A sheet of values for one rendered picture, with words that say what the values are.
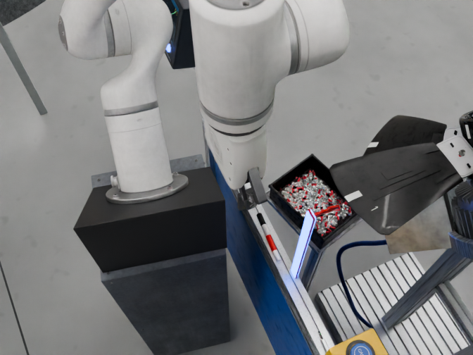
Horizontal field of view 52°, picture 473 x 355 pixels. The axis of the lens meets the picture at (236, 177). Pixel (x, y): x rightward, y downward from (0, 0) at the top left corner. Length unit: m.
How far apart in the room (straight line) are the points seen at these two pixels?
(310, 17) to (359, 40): 2.58
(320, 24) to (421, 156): 0.64
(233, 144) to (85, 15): 0.54
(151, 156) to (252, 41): 0.66
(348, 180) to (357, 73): 1.86
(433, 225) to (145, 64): 0.73
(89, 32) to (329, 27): 0.62
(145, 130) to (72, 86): 1.83
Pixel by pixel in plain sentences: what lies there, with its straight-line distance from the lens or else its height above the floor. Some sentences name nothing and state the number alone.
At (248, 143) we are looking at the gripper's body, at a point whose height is 1.58.
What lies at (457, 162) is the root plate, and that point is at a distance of 1.09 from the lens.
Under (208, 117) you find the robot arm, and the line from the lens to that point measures 0.52.
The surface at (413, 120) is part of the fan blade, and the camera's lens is 1.33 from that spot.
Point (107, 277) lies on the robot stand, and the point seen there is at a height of 0.93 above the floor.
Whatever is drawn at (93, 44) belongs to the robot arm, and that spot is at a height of 1.33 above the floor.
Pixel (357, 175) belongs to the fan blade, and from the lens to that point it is 1.04.
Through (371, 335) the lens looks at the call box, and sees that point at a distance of 1.00.
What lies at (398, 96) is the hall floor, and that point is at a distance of 2.81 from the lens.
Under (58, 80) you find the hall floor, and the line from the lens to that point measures 2.91.
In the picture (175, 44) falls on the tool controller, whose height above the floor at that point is 1.15.
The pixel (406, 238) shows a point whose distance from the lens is 1.21.
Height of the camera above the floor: 2.01
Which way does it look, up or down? 59 degrees down
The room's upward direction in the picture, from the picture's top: straight up
